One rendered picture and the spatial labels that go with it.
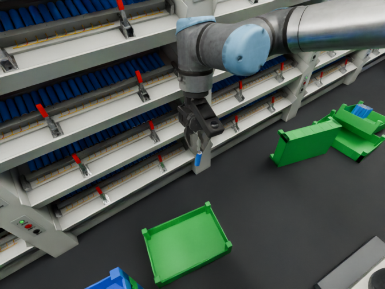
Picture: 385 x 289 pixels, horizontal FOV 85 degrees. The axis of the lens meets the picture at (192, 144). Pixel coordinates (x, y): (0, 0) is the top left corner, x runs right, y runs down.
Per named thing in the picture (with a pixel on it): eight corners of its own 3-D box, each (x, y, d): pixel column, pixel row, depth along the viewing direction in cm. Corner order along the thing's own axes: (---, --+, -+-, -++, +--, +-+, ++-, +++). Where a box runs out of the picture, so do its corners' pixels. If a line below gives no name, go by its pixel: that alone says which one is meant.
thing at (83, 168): (191, 132, 90) (197, 115, 78) (38, 209, 69) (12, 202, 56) (167, 97, 95) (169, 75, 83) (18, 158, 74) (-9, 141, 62)
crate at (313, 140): (325, 153, 115) (315, 143, 121) (342, 125, 101) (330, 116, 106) (277, 167, 111) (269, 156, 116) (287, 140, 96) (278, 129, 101)
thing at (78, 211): (193, 160, 104) (198, 149, 91) (66, 231, 83) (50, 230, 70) (172, 128, 109) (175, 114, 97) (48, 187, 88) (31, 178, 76)
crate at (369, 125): (352, 111, 138) (360, 100, 134) (386, 128, 126) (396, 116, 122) (333, 116, 121) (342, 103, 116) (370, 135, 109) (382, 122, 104)
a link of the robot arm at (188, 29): (195, 17, 42) (166, 15, 48) (195, 79, 49) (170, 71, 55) (226, 15, 47) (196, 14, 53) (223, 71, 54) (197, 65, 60)
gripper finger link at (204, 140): (201, 143, 73) (200, 120, 68) (210, 152, 69) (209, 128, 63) (193, 145, 72) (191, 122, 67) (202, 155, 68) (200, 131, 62)
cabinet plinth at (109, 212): (349, 79, 165) (352, 73, 161) (54, 249, 88) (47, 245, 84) (330, 71, 174) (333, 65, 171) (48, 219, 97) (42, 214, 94)
